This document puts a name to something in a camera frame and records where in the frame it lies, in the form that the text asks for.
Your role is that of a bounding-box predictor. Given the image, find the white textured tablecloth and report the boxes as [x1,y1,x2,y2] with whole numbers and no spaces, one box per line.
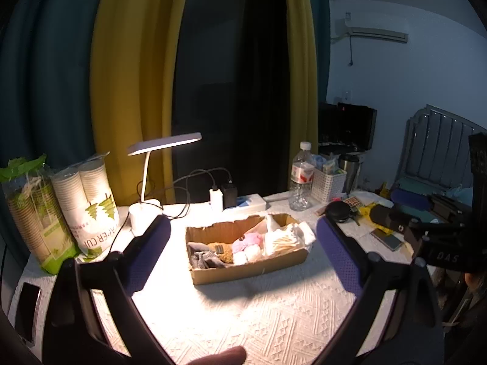
[7,191,447,365]

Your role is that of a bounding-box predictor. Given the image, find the teal curtain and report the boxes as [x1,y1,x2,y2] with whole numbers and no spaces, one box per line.
[0,0,115,169]
[303,0,332,104]

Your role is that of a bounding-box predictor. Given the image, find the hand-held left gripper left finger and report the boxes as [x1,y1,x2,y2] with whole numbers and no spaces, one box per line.
[41,214,173,365]

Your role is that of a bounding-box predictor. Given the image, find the clear water bottle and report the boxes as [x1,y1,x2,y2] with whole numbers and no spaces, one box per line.
[289,141,316,212]

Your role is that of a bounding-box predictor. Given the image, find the green paper cup pack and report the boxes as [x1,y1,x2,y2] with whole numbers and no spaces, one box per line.
[0,155,79,275]

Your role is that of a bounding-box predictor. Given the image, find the yellow tissue pack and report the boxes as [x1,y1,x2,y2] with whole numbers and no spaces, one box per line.
[357,203,393,237]

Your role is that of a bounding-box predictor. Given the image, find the black charger plug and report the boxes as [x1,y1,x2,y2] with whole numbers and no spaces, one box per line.
[221,183,238,210]

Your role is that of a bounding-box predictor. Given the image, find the crinkled plastic packets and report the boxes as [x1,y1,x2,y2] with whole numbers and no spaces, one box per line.
[313,153,340,174]

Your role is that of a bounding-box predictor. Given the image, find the grey sock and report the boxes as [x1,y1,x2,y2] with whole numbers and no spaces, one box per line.
[187,248,218,271]

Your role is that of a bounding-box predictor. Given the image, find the white plastic basket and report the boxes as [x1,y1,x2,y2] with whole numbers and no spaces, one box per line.
[311,166,348,203]

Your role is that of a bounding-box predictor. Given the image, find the brown fluffy sock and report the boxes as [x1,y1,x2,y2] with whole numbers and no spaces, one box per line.
[206,241,235,266]

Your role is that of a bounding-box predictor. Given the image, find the small colourful dotted box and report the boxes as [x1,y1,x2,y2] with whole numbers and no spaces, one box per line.
[342,196,365,212]

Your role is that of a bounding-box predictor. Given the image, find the grey smartphone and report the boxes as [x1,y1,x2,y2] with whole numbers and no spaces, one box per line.
[370,228,405,252]

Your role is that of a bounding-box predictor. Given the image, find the pink fluffy sock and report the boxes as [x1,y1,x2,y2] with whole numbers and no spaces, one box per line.
[232,232,264,254]

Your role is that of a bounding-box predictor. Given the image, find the cardboard box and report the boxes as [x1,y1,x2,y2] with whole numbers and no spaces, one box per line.
[185,212,311,287]

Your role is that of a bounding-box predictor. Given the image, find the steel thermos mug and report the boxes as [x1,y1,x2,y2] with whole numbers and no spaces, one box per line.
[338,154,361,195]

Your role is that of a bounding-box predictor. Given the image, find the person's left hand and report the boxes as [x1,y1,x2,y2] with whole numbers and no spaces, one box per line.
[189,345,248,365]

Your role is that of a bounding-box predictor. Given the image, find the white desk lamp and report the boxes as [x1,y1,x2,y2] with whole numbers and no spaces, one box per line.
[127,131,203,237]

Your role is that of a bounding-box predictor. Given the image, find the white blue power strip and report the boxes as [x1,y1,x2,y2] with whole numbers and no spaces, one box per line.
[224,193,266,211]

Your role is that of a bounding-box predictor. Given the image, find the white paper cup pack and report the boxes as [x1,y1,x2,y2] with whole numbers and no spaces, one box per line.
[51,153,121,264]

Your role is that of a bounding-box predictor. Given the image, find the dark window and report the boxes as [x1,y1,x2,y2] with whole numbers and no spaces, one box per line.
[170,0,294,203]

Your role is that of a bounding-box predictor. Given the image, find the cotton swabs pack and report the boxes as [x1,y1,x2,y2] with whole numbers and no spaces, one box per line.
[264,231,302,256]

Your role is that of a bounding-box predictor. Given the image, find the black charger cable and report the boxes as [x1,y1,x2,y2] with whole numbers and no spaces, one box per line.
[163,166,233,220]

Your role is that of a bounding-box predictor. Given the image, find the white cotton balls bag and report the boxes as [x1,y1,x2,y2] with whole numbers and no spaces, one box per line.
[232,246,264,267]

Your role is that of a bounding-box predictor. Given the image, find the yellow curtain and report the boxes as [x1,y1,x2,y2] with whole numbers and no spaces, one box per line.
[89,0,193,207]
[281,0,319,195]

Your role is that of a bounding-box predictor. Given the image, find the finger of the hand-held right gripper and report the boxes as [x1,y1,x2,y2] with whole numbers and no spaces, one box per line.
[369,204,467,238]
[391,188,472,224]

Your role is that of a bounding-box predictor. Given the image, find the grey slatted chair back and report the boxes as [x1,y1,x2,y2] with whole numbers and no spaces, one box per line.
[397,104,477,191]

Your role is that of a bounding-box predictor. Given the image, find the black smartphone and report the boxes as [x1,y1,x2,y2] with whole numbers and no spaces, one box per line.
[16,282,42,345]

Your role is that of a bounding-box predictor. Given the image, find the white towel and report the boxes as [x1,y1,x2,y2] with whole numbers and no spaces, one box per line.
[290,221,317,249]

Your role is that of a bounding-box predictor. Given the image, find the black computer case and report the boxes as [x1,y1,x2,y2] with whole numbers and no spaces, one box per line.
[317,102,340,144]

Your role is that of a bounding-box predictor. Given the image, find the black computer monitor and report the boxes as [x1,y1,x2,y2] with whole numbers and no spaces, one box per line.
[336,102,378,150]

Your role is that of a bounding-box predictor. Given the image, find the white charger plug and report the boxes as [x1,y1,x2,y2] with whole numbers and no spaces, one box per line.
[209,187,225,214]

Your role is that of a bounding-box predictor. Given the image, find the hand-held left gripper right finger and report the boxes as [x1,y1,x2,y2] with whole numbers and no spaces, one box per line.
[316,216,446,365]

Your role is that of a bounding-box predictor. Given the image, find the white air conditioner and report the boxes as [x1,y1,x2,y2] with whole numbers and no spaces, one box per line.
[330,16,410,45]

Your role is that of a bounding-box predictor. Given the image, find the black round zip case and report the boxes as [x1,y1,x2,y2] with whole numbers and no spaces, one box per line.
[324,200,353,224]

